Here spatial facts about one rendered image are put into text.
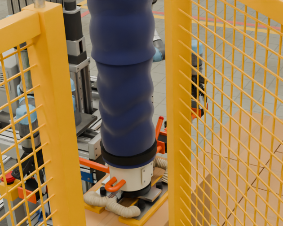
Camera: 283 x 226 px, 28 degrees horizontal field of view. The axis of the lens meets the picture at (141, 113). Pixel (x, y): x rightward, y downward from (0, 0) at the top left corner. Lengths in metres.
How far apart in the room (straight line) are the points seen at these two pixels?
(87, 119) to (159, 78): 2.90
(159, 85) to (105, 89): 3.43
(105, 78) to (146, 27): 0.24
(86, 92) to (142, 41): 1.10
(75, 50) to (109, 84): 0.85
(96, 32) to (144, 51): 0.18
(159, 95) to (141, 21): 3.37
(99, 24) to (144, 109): 0.37
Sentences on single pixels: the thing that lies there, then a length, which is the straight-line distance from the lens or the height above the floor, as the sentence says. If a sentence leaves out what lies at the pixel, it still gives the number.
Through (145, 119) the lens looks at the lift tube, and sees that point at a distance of 2.13.
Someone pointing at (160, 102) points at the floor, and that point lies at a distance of 5.16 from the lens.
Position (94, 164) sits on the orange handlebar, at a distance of 2.36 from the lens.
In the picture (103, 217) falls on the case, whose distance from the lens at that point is 2.30.
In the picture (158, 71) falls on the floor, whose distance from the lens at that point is 5.78.
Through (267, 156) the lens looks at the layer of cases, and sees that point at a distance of 3.42.
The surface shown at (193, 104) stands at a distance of 2.76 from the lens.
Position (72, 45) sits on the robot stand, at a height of 1.35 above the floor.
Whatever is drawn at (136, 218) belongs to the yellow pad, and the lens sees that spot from 2.24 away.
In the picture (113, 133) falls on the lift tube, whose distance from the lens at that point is 2.13.
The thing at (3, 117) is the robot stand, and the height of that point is 0.99.
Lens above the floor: 2.39
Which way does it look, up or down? 29 degrees down
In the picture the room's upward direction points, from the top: 3 degrees counter-clockwise
